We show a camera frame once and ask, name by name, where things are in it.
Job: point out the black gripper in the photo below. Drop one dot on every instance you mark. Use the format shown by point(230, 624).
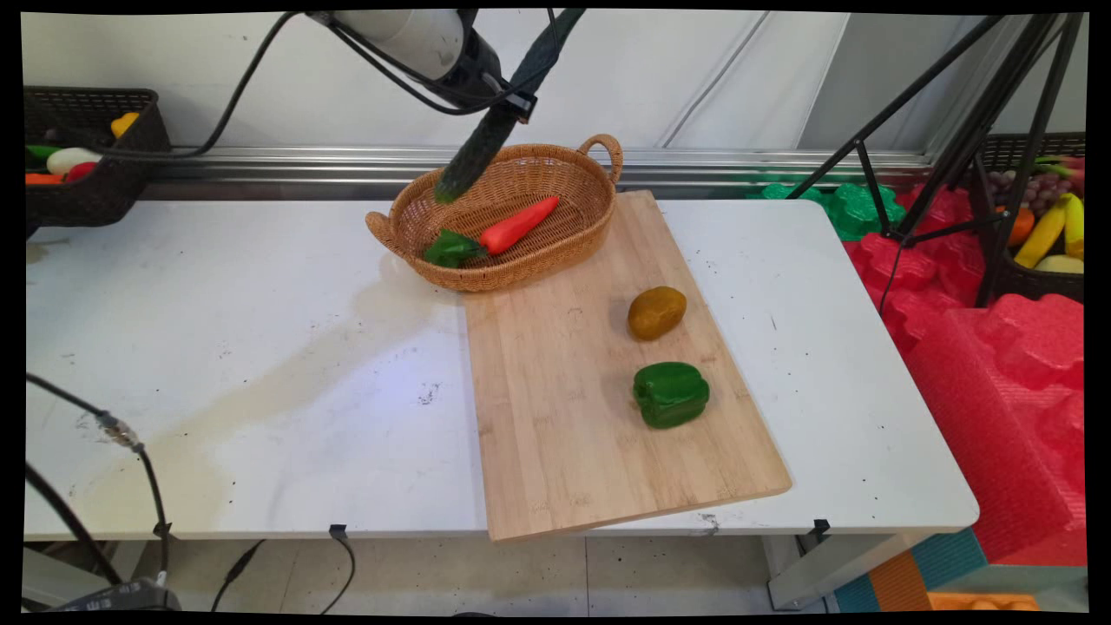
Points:
point(476, 71)

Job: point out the dark green toy cucumber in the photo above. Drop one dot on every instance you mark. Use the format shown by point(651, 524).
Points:
point(486, 143)

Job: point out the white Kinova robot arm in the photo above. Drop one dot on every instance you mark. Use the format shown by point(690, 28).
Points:
point(404, 39)

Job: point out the brown toy potato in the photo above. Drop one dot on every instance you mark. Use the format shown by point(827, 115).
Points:
point(657, 312)

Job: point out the green toy bell pepper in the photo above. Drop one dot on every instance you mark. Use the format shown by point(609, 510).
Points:
point(670, 395)

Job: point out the bamboo cutting board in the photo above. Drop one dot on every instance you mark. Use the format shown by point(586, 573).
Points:
point(573, 434)

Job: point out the green foam sheet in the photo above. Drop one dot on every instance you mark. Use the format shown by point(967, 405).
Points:
point(855, 208)

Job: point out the yellow toy pepper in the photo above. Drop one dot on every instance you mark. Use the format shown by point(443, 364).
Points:
point(124, 123)

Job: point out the black crate with vegetables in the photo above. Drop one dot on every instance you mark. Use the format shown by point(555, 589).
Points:
point(113, 195)

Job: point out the red foam sheet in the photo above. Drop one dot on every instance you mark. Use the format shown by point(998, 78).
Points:
point(911, 269)

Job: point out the red toy vegetable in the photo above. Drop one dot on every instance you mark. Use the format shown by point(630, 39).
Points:
point(82, 171)

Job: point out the white toy radish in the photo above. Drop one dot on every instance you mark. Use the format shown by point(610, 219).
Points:
point(74, 159)

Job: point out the small orange toy carrot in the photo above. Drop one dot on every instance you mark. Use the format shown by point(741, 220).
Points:
point(43, 178)

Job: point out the black crate with fruit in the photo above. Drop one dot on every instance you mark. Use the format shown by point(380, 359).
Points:
point(998, 278)

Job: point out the black table edge clip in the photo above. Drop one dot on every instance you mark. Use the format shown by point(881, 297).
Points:
point(819, 526)

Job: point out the orange toy fruit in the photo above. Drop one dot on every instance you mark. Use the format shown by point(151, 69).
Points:
point(1021, 227)

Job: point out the purple toy grapes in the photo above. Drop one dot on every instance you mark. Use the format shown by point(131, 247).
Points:
point(1033, 187)

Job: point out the yellow toy banana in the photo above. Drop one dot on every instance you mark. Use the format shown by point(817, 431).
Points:
point(1074, 226)
point(1041, 233)

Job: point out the white table leg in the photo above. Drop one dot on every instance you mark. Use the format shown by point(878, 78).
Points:
point(825, 569)

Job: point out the pale yellow toy fruit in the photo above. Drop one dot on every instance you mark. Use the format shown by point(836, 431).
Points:
point(1061, 264)

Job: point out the red foam block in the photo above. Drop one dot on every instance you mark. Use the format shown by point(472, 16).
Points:
point(998, 417)

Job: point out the teal and orange mat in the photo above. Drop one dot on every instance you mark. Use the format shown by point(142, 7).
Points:
point(903, 582)

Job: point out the black box on floor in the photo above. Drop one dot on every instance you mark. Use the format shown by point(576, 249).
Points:
point(121, 597)

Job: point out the aluminium wall rail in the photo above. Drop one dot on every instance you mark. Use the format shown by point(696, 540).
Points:
point(781, 161)

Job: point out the black camera tripod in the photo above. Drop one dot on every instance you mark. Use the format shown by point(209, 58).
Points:
point(981, 121)

